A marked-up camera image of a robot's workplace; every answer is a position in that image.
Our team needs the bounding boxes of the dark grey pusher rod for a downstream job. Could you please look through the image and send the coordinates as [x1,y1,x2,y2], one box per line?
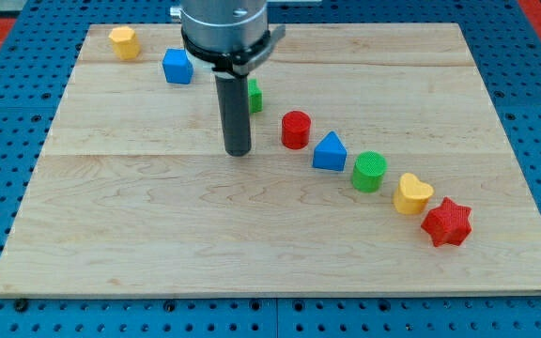
[215,76,251,157]

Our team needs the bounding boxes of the black clamp mount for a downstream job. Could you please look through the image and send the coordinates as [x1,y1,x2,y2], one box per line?
[181,24,286,77]

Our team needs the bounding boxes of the green star block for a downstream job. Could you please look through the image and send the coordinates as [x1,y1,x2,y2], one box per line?
[248,79,263,114]

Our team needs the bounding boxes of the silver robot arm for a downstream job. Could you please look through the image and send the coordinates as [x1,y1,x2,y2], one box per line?
[169,0,286,157]

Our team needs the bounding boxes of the red star block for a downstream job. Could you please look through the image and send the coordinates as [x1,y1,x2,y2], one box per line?
[421,197,472,247]

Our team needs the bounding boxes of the blue cube block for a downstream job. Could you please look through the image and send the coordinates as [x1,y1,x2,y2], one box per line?
[162,49,193,85]

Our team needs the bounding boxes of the red cylinder block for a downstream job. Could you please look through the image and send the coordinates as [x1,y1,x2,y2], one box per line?
[281,111,312,149]

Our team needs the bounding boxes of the blue triangle block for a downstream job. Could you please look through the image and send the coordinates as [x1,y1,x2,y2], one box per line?
[312,131,348,172]

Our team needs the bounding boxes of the yellow hexagon block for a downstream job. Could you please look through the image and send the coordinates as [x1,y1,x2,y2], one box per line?
[108,26,141,60]

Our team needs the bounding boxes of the green cylinder block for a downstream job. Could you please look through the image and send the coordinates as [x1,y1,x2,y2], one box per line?
[351,151,387,192]

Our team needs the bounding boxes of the light wooden board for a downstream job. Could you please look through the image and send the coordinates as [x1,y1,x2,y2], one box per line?
[0,23,541,300]

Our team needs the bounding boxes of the yellow heart block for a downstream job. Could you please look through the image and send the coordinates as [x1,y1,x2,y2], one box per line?
[393,173,435,215]

